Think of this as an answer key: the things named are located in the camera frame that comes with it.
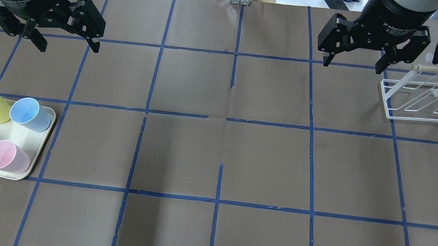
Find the blue cup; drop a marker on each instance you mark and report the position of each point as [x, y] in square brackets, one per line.
[28, 113]

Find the pink cup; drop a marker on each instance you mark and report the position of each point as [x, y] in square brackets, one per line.
[12, 158]

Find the black power adapter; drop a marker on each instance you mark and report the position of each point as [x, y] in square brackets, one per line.
[337, 5]

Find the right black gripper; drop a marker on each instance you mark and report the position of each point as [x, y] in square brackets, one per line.
[393, 19]

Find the white wire cup rack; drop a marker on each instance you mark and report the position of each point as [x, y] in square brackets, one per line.
[413, 97]

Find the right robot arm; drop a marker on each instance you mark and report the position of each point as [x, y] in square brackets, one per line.
[396, 27]

